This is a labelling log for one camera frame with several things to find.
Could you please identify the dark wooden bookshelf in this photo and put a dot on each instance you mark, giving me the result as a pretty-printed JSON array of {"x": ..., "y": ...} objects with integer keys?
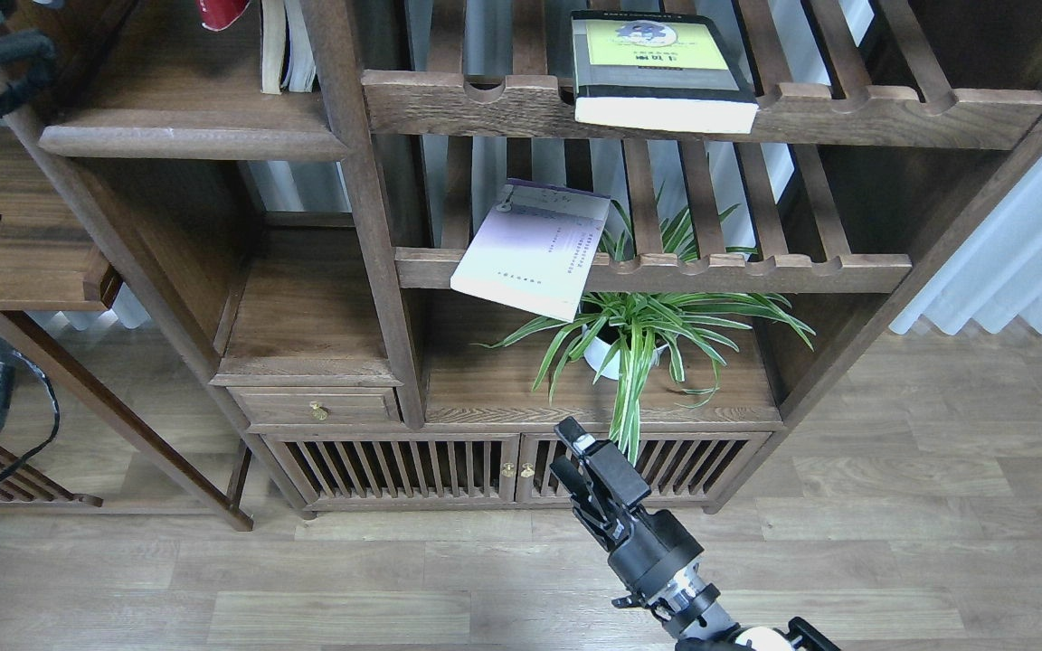
[{"x": 298, "y": 247}]

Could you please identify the white and purple book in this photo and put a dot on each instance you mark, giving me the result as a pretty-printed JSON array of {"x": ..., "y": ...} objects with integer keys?
[{"x": 535, "y": 248}]

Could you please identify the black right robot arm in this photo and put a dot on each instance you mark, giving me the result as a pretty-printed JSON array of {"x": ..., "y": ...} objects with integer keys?
[{"x": 714, "y": 629}]

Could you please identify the brass cabinet door knobs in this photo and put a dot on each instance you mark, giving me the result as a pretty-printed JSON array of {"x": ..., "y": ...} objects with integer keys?
[{"x": 525, "y": 470}]

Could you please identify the white plant pot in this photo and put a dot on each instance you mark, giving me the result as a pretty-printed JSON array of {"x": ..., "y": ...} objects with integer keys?
[{"x": 614, "y": 352}]

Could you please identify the green spider plant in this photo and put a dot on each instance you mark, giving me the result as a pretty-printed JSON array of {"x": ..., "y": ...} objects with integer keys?
[{"x": 701, "y": 318}]

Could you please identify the white curtain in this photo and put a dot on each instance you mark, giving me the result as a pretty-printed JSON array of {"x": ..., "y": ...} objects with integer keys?
[{"x": 995, "y": 277}]

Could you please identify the upright cream books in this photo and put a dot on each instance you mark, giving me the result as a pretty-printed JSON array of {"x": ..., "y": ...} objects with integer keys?
[{"x": 286, "y": 54}]

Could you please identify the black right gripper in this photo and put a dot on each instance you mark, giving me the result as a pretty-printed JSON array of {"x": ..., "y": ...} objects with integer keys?
[{"x": 653, "y": 555}]

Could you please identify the red book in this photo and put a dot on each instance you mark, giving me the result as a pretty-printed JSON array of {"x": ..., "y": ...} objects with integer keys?
[{"x": 217, "y": 15}]

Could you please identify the brass drawer knob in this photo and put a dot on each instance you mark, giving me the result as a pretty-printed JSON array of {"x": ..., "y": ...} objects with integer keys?
[{"x": 317, "y": 411}]

